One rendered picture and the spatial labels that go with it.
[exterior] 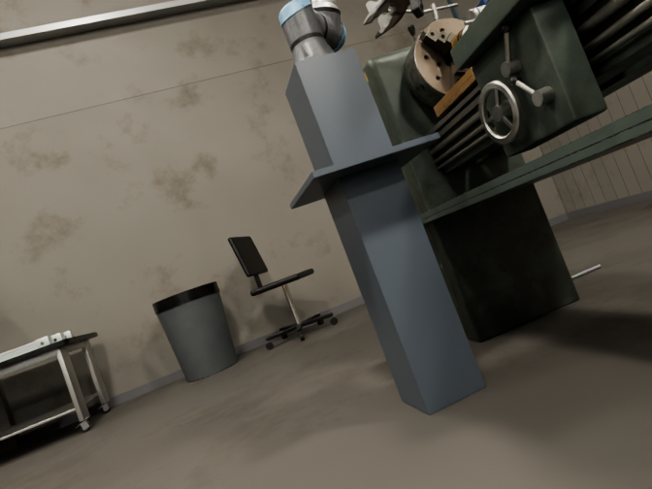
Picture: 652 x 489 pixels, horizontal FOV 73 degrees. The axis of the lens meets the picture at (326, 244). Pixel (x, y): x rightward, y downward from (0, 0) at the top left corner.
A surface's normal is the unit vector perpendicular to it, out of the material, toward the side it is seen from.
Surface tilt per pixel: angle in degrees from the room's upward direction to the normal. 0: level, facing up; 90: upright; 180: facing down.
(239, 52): 90
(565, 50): 90
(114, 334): 90
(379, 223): 90
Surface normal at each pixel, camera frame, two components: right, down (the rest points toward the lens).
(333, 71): 0.22, -0.13
